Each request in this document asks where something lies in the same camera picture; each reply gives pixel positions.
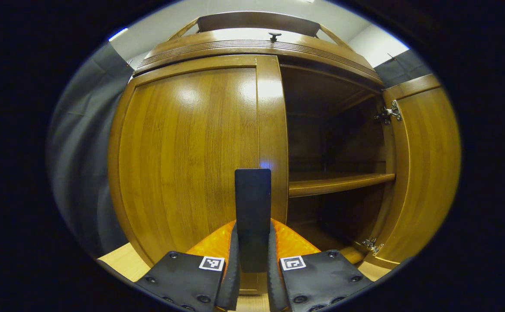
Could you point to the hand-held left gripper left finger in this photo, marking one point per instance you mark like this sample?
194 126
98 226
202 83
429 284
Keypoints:
183 281

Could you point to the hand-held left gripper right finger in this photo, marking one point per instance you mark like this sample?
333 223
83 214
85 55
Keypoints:
322 281

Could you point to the wooden cabinet door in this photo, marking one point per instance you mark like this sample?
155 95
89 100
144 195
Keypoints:
183 151
425 173

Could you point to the wooden double-door shoe cabinet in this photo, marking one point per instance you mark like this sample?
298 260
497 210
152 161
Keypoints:
257 21

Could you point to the metal door hinge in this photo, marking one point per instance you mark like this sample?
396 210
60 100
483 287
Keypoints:
389 112
372 245

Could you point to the wooden inner shelf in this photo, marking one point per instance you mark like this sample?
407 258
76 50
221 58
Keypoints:
335 182

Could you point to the wooden drawer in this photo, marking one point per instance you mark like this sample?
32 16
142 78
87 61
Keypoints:
252 47

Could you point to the black drawer knob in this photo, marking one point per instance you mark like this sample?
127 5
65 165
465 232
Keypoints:
274 36

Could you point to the long ceiling light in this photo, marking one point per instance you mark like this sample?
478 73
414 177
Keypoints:
117 34

